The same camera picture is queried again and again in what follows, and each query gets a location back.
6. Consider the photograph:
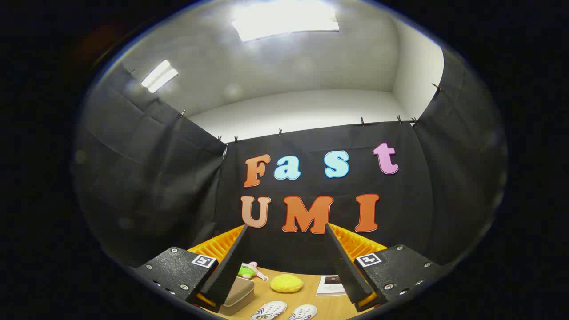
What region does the small ceiling light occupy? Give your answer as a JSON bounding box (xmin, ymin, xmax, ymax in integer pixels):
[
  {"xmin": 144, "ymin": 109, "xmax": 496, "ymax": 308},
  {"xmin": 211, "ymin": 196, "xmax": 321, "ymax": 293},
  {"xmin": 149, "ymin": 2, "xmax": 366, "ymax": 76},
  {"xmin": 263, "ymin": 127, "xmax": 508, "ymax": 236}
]
[{"xmin": 141, "ymin": 60, "xmax": 178, "ymax": 93}]

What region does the yellow plush ball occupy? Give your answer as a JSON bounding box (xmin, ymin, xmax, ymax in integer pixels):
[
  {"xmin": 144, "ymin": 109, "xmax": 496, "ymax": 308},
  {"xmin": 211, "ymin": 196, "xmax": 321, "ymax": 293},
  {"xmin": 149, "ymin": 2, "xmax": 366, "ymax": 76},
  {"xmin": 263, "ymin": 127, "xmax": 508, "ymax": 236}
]
[{"xmin": 270, "ymin": 274, "xmax": 304, "ymax": 293}]

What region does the white book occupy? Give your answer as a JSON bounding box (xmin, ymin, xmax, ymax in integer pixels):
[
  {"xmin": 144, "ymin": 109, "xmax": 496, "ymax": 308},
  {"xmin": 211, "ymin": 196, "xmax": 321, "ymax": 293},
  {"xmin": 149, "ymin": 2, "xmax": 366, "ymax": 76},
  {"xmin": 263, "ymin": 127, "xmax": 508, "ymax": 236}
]
[{"xmin": 316, "ymin": 275, "xmax": 347, "ymax": 297}]

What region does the large ceiling light panel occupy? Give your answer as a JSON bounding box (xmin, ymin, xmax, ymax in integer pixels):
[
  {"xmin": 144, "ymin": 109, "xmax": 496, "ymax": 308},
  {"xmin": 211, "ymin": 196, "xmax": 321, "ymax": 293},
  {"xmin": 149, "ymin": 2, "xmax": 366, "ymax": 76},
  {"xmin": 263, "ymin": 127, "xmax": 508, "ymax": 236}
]
[{"xmin": 232, "ymin": 0, "xmax": 341, "ymax": 43}]

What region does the beige fabric storage box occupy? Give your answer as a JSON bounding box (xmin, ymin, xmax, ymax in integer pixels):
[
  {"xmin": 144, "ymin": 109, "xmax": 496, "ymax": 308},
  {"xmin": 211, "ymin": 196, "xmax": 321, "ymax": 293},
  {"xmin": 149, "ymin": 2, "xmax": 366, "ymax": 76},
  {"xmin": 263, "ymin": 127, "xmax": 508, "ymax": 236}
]
[{"xmin": 220, "ymin": 276, "xmax": 255, "ymax": 316}]

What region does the green pink plush toy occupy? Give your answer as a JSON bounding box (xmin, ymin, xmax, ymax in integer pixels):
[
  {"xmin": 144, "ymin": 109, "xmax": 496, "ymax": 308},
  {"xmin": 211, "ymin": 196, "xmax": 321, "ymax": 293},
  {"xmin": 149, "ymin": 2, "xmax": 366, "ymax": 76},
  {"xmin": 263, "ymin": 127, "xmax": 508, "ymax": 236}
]
[{"xmin": 238, "ymin": 261, "xmax": 269, "ymax": 281}]

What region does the black backdrop cloth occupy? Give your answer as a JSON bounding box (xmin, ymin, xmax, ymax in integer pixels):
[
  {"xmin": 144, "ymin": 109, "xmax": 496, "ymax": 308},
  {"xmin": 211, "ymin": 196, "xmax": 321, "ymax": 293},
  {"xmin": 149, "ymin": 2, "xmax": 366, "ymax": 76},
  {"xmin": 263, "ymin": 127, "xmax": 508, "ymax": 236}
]
[{"xmin": 73, "ymin": 47, "xmax": 507, "ymax": 276}]

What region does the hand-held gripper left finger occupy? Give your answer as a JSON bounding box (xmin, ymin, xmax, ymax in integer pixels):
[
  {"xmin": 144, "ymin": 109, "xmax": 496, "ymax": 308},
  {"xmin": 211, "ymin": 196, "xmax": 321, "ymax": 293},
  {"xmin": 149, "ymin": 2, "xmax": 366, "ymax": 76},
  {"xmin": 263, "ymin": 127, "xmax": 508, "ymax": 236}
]
[{"xmin": 136, "ymin": 224, "xmax": 249, "ymax": 313}]

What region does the white striped canvas shoe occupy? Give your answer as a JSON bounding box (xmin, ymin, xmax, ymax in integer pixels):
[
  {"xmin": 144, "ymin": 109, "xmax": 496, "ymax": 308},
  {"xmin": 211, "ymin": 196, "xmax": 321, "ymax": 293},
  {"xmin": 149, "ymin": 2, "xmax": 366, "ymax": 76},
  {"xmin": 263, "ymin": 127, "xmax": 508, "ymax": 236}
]
[
  {"xmin": 250, "ymin": 301, "xmax": 287, "ymax": 320},
  {"xmin": 287, "ymin": 304, "xmax": 317, "ymax": 320}
]

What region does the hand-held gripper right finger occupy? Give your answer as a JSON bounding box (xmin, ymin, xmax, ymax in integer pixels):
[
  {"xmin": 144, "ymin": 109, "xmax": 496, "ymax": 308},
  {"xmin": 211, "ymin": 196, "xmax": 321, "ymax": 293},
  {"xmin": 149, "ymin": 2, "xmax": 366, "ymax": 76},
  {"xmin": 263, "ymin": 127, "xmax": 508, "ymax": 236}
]
[{"xmin": 325, "ymin": 223, "xmax": 441, "ymax": 313}]

